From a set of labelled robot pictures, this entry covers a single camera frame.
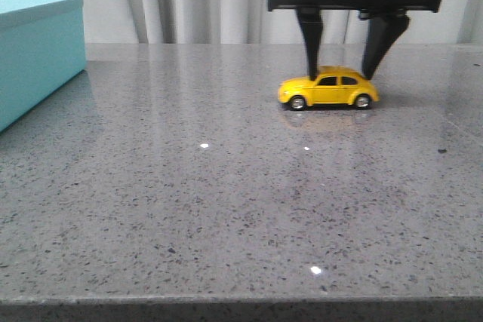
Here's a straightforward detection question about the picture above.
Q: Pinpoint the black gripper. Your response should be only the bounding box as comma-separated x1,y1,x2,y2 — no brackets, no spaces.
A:
267,0,441,80

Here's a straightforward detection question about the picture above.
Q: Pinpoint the yellow toy beetle car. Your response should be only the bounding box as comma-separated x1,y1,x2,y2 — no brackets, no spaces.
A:
278,66,380,110

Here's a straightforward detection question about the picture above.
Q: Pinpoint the blue storage box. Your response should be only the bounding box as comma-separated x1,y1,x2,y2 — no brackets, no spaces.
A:
1,0,86,130

